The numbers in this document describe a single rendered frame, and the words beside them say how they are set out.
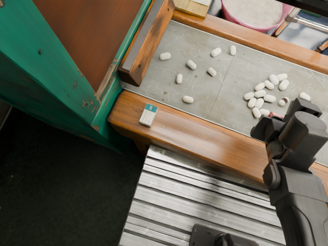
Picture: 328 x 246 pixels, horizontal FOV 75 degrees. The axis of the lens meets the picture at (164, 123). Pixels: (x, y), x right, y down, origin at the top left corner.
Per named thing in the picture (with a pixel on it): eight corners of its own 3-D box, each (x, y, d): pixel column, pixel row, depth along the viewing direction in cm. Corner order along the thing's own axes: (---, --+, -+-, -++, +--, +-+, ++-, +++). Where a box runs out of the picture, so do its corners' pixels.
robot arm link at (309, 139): (281, 105, 42) (301, 145, 32) (325, 117, 41) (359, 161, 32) (255, 148, 48) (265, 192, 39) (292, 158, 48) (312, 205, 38)
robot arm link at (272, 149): (276, 128, 46) (281, 148, 40) (302, 136, 45) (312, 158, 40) (261, 151, 50) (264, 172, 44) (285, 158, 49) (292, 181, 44)
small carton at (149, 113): (150, 127, 63) (150, 125, 61) (139, 123, 63) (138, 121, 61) (158, 109, 64) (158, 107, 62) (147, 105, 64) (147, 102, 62)
